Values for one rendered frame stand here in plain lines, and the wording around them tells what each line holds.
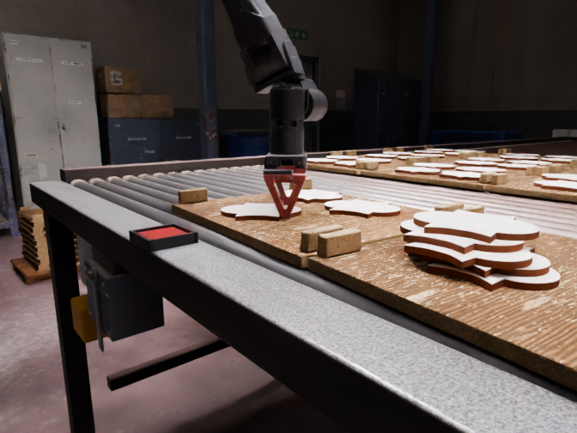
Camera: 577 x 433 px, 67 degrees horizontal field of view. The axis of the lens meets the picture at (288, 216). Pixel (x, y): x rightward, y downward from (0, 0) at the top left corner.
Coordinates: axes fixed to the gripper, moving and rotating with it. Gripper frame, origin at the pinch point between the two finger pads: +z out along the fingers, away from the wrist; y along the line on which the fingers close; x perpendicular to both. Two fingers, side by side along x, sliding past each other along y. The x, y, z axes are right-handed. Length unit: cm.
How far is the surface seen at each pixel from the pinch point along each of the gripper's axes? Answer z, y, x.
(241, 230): 1.1, 12.6, -5.9
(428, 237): -2.6, 27.2, 16.9
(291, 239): 0.9, 16.9, 1.6
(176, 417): 96, -66, -45
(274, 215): 0.3, 5.6, -1.7
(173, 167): 3, -74, -43
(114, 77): -53, -425, -216
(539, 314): 0.5, 39.2, 23.3
